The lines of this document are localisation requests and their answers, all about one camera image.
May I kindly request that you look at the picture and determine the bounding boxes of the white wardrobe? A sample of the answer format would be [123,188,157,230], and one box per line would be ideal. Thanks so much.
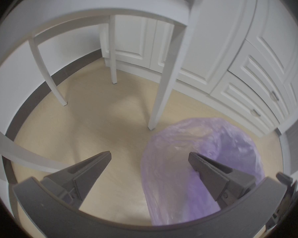
[99,0,298,138]

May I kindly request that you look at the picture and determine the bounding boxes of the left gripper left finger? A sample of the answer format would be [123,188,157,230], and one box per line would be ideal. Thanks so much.
[41,151,112,210]

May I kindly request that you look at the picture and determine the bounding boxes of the white trash bin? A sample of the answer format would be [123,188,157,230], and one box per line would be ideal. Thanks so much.
[142,133,223,225]

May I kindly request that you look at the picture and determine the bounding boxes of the purple plastic bag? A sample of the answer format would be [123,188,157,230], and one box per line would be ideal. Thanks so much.
[140,117,266,226]

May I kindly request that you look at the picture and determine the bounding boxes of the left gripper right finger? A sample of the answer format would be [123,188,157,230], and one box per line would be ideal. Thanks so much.
[188,152,257,209]

